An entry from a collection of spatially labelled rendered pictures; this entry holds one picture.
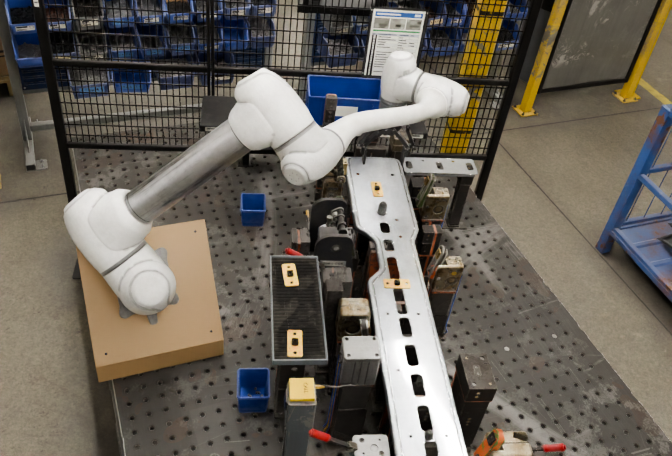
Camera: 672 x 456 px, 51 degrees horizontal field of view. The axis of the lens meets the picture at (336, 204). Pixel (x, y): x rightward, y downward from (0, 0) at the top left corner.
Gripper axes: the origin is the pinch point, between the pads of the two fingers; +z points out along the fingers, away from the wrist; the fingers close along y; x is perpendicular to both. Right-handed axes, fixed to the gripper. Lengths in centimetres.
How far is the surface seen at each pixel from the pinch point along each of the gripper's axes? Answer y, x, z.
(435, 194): 19.3, -7.1, 9.2
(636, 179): 150, 72, 60
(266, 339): -39, -44, 44
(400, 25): 11, 55, -25
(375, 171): 0.7, 11.0, 13.5
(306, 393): -32, -97, -2
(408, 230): 7.9, -21.3, 13.7
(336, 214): -19.8, -33.9, -3.9
